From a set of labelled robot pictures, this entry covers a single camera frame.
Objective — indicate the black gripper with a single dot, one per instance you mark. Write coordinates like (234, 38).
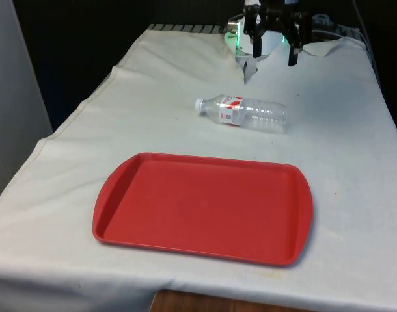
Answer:
(278, 6)

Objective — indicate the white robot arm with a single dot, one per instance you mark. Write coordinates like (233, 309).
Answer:
(270, 40)

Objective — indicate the clear plastic bottle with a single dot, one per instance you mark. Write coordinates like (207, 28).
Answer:
(250, 112)

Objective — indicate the white cabinet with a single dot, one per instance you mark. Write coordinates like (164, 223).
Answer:
(13, 97)

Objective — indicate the red tray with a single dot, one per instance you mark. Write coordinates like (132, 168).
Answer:
(201, 208)

